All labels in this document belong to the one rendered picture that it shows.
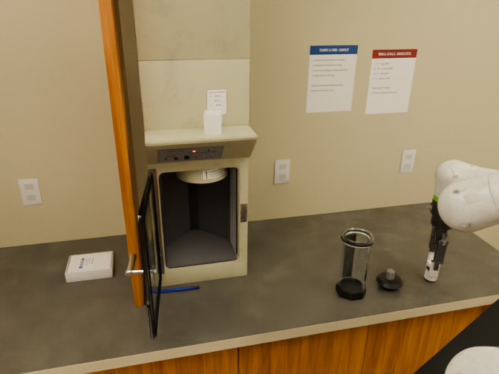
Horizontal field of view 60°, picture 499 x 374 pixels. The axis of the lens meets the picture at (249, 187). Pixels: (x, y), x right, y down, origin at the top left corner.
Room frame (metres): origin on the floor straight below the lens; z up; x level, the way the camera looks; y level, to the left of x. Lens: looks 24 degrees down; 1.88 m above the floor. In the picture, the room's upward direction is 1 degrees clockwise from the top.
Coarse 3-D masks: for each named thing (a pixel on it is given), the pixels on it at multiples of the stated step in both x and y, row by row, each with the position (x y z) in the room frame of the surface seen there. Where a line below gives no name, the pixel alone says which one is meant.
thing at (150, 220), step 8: (144, 192) 1.06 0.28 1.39; (152, 192) 1.19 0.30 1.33; (144, 200) 1.01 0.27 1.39; (152, 200) 1.18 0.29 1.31; (152, 208) 1.16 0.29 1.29; (152, 216) 1.14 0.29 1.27; (152, 224) 1.13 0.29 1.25; (144, 232) 0.95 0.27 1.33; (152, 232) 1.11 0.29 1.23; (152, 240) 1.09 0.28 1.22; (152, 248) 1.08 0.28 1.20; (144, 256) 0.92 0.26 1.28; (152, 256) 1.06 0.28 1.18; (144, 264) 0.92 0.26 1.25; (152, 264) 1.05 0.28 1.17; (144, 272) 0.92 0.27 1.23; (144, 280) 0.92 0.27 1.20; (152, 280) 1.01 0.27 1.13; (152, 288) 1.00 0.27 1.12; (152, 296) 0.99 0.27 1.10; (152, 312) 0.96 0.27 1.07; (152, 336) 0.92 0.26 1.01
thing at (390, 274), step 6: (390, 270) 1.26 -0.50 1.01; (378, 276) 1.27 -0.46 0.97; (384, 276) 1.27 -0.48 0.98; (390, 276) 1.25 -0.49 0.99; (396, 276) 1.27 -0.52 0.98; (378, 282) 1.25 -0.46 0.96; (384, 282) 1.23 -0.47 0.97; (390, 282) 1.23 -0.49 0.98; (396, 282) 1.23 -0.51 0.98; (402, 282) 1.25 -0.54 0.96; (384, 288) 1.23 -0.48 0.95; (390, 288) 1.22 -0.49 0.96; (396, 288) 1.22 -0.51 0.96
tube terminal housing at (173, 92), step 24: (144, 72) 1.24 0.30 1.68; (168, 72) 1.26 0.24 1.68; (192, 72) 1.27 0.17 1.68; (216, 72) 1.29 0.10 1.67; (240, 72) 1.31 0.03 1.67; (144, 96) 1.24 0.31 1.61; (168, 96) 1.25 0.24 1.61; (192, 96) 1.27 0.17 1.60; (240, 96) 1.31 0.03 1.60; (144, 120) 1.24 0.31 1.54; (168, 120) 1.25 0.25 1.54; (192, 120) 1.27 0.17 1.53; (240, 120) 1.31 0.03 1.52; (168, 168) 1.25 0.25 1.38; (192, 168) 1.27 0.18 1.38; (240, 168) 1.31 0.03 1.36; (240, 192) 1.31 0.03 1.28; (240, 216) 1.31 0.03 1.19; (240, 240) 1.31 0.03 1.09; (216, 264) 1.29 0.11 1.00; (240, 264) 1.31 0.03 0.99
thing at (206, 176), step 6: (216, 168) 1.33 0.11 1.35; (222, 168) 1.35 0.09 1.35; (180, 174) 1.33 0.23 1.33; (186, 174) 1.31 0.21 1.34; (192, 174) 1.30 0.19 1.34; (198, 174) 1.30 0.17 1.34; (204, 174) 1.30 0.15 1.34; (210, 174) 1.31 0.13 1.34; (216, 174) 1.32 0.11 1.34; (222, 174) 1.34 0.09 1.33; (186, 180) 1.30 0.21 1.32; (192, 180) 1.29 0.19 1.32; (198, 180) 1.29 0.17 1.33; (204, 180) 1.29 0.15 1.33; (210, 180) 1.30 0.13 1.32; (216, 180) 1.31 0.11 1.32
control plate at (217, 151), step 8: (160, 152) 1.17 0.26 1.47; (168, 152) 1.17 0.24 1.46; (176, 152) 1.18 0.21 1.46; (184, 152) 1.19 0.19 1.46; (192, 152) 1.20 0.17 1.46; (200, 152) 1.21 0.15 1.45; (208, 152) 1.21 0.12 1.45; (216, 152) 1.22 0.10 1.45; (160, 160) 1.20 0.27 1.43; (168, 160) 1.21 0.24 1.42; (176, 160) 1.22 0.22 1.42; (184, 160) 1.23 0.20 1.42
